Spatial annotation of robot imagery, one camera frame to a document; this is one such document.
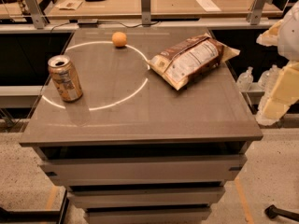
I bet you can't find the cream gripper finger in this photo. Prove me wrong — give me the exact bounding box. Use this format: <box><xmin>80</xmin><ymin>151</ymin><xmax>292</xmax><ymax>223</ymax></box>
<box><xmin>256</xmin><ymin>61</ymin><xmax>299</xmax><ymax>126</ymax></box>
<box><xmin>256</xmin><ymin>20</ymin><xmax>283</xmax><ymax>47</ymax></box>

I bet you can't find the small paper note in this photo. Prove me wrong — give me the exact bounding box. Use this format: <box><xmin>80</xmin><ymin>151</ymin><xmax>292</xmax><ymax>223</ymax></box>
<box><xmin>57</xmin><ymin>0</ymin><xmax>82</xmax><ymax>10</ymax></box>

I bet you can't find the grey drawer cabinet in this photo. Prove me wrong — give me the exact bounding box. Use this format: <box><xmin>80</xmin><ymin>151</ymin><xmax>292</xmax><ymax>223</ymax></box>
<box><xmin>21</xmin><ymin>27</ymin><xmax>262</xmax><ymax>224</ymax></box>

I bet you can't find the clear plastic bottle left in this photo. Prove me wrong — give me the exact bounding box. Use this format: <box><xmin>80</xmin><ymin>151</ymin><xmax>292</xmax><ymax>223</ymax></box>
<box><xmin>236</xmin><ymin>66</ymin><xmax>253</xmax><ymax>91</ymax></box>

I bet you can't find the brown chip bag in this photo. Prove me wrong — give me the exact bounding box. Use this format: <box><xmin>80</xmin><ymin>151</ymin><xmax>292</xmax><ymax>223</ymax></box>
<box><xmin>148</xmin><ymin>34</ymin><xmax>240</xmax><ymax>91</ymax></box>

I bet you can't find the white paper sheet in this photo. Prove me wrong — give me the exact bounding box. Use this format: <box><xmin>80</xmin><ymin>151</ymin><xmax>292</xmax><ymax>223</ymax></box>
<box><xmin>196</xmin><ymin>0</ymin><xmax>221</xmax><ymax>12</ymax></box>

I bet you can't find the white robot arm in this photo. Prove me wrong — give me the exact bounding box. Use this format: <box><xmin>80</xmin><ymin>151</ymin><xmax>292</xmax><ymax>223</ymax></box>
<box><xmin>256</xmin><ymin>1</ymin><xmax>299</xmax><ymax>126</ymax></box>

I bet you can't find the orange soda can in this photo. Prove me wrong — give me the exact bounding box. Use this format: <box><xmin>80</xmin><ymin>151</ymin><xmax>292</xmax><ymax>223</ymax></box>
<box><xmin>48</xmin><ymin>55</ymin><xmax>83</xmax><ymax>102</ymax></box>

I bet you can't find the clear plastic bottle right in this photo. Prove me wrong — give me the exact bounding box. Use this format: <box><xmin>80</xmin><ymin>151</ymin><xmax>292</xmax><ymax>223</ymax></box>
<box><xmin>258</xmin><ymin>64</ymin><xmax>279</xmax><ymax>91</ymax></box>

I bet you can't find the black chair base leg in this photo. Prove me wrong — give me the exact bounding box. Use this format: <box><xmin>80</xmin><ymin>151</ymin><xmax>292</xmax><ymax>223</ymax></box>
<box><xmin>264</xmin><ymin>205</ymin><xmax>299</xmax><ymax>221</ymax></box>

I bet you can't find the orange fruit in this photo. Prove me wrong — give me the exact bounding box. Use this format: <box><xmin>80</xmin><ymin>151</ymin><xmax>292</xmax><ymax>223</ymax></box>
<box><xmin>112</xmin><ymin>32</ymin><xmax>127</xmax><ymax>48</ymax></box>

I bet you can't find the clear plastic bottle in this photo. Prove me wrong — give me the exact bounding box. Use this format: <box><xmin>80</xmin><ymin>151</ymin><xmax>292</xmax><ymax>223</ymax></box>
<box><xmin>236</xmin><ymin>66</ymin><xmax>253</xmax><ymax>91</ymax></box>
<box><xmin>258</xmin><ymin>64</ymin><xmax>279</xmax><ymax>91</ymax></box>

